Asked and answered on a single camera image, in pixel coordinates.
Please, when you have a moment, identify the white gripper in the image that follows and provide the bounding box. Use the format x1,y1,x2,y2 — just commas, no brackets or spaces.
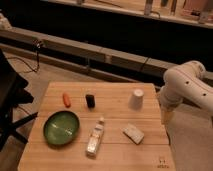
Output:
158,87,182,125

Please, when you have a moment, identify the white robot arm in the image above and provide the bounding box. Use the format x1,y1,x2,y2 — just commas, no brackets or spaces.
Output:
158,61,213,125

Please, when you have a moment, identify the black eraser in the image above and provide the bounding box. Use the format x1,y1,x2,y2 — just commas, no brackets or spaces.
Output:
85,94,95,108

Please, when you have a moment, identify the orange carrot toy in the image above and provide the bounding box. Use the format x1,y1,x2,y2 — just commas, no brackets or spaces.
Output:
62,93,71,108

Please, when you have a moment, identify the green bowl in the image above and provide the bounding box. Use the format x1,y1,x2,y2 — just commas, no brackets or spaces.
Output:
43,111,80,146

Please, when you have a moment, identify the black office chair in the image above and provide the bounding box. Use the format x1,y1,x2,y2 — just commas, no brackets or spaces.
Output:
0,49,37,151

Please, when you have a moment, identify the black cable on floor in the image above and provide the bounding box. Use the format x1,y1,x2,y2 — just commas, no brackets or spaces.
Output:
6,39,44,74

